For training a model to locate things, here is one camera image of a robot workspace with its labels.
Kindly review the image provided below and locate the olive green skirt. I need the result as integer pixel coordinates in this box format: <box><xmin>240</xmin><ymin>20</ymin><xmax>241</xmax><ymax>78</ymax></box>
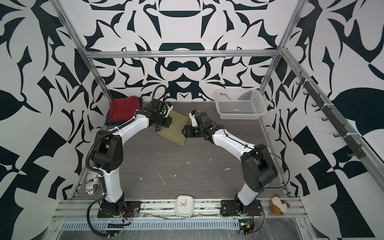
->
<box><xmin>158</xmin><ymin>110</ymin><xmax>189</xmax><ymax>146</ymax></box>

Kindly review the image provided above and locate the red polka dot skirt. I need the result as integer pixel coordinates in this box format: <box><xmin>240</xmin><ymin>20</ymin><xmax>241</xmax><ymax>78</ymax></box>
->
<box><xmin>108</xmin><ymin>95</ymin><xmax>142</xmax><ymax>122</ymax></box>

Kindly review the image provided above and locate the blue denim skirt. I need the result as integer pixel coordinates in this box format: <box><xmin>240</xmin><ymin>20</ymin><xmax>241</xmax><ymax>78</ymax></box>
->
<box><xmin>104</xmin><ymin>97</ymin><xmax>143</xmax><ymax>127</ymax></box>

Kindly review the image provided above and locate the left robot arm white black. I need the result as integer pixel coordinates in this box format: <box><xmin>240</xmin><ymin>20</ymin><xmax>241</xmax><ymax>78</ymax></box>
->
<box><xmin>85</xmin><ymin>85</ymin><xmax>173</xmax><ymax>216</ymax></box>

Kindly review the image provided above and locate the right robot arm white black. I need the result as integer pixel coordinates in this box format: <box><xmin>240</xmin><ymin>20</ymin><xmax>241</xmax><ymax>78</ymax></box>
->
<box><xmin>182</xmin><ymin>110</ymin><xmax>279</xmax><ymax>216</ymax></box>

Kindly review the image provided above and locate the white plastic laundry basket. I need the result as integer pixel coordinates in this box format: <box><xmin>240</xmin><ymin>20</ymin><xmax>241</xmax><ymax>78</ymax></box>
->
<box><xmin>215</xmin><ymin>88</ymin><xmax>268</xmax><ymax>120</ymax></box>

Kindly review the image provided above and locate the white square clock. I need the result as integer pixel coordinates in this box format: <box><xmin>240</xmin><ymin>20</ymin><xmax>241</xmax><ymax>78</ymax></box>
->
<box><xmin>175</xmin><ymin>195</ymin><xmax>195</xmax><ymax>218</ymax></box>

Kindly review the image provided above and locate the green circuit board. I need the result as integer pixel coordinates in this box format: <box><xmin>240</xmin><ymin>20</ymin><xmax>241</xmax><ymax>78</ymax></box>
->
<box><xmin>239</xmin><ymin>219</ymin><xmax>255</xmax><ymax>235</ymax></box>

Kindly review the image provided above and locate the brown plush toy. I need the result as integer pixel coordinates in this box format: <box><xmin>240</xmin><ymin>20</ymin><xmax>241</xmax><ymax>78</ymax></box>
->
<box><xmin>269</xmin><ymin>194</ymin><xmax>291</xmax><ymax>216</ymax></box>

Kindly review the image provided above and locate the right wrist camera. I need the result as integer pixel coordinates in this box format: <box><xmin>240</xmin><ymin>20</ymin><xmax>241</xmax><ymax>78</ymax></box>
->
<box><xmin>189</xmin><ymin>110</ymin><xmax>199</xmax><ymax>127</ymax></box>

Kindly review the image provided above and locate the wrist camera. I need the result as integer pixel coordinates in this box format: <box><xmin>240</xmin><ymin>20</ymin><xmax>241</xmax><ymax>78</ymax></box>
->
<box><xmin>189</xmin><ymin>110</ymin><xmax>199</xmax><ymax>127</ymax></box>
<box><xmin>162</xmin><ymin>102</ymin><xmax>173</xmax><ymax>118</ymax></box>

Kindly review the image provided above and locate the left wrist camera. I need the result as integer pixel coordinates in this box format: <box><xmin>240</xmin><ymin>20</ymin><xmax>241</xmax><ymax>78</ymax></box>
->
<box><xmin>162</xmin><ymin>102</ymin><xmax>173</xmax><ymax>118</ymax></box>

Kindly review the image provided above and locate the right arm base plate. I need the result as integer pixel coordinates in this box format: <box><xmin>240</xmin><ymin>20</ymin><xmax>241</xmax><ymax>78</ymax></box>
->
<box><xmin>220</xmin><ymin>200</ymin><xmax>263</xmax><ymax>217</ymax></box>

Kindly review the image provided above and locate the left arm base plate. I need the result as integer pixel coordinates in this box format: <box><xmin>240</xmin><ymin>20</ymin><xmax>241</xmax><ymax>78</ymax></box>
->
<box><xmin>97</xmin><ymin>200</ymin><xmax>142</xmax><ymax>218</ymax></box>

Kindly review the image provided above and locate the aluminium frame crossbar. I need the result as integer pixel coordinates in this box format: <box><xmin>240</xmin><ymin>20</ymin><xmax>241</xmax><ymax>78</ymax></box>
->
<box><xmin>85</xmin><ymin>50</ymin><xmax>278</xmax><ymax>59</ymax></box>

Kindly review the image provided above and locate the white slotted cable duct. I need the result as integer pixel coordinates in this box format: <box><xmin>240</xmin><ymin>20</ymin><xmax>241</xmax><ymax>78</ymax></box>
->
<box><xmin>59</xmin><ymin>218</ymin><xmax>241</xmax><ymax>232</ymax></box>

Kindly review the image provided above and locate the black corrugated cable hose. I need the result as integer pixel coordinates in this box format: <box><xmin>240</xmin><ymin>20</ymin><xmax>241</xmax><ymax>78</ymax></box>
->
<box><xmin>86</xmin><ymin>196</ymin><xmax>121</xmax><ymax>238</ymax></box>

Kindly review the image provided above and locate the aluminium frame rail front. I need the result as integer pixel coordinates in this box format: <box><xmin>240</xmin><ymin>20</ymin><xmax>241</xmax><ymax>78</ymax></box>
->
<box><xmin>53</xmin><ymin>196</ymin><xmax>307</xmax><ymax>221</ymax></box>

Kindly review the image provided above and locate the grey wall hook rack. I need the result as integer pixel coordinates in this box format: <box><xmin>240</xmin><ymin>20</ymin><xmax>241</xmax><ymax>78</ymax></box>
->
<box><xmin>297</xmin><ymin>72</ymin><xmax>367</xmax><ymax>159</ymax></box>

